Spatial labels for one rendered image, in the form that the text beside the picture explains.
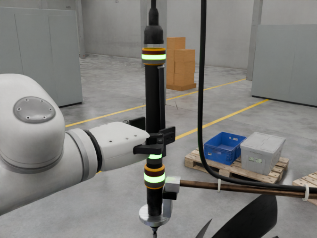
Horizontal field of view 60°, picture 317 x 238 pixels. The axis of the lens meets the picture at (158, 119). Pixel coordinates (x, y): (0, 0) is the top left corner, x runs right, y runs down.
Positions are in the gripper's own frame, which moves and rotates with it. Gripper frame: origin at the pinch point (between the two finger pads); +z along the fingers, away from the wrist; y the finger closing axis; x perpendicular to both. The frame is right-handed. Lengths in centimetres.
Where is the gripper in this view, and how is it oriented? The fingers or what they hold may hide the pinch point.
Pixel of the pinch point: (154, 129)
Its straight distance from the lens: 55.6
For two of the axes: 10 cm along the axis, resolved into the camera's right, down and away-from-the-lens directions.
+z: 7.1, -2.2, 6.7
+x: 0.0, -9.5, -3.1
